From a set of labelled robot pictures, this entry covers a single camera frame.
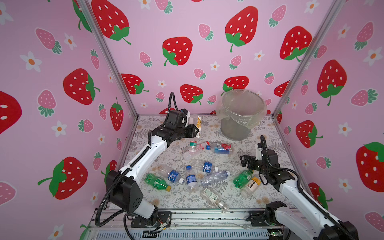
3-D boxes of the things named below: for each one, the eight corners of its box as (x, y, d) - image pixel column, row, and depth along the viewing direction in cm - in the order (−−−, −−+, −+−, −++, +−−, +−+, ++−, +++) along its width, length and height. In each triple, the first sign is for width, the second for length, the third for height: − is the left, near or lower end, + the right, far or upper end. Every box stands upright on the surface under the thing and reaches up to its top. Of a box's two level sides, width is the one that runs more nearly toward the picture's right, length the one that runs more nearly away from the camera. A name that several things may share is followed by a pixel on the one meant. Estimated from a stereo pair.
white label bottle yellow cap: (246, 200, 82) (249, 198, 77) (238, 193, 84) (240, 190, 80) (259, 185, 87) (262, 182, 83) (251, 178, 90) (254, 175, 85)
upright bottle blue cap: (188, 194, 84) (188, 191, 80) (184, 169, 94) (184, 165, 89) (198, 192, 85) (198, 189, 80) (193, 167, 94) (193, 163, 90)
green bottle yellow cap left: (145, 182, 88) (143, 178, 84) (151, 175, 91) (148, 171, 86) (167, 195, 84) (165, 191, 79) (172, 187, 86) (170, 183, 82)
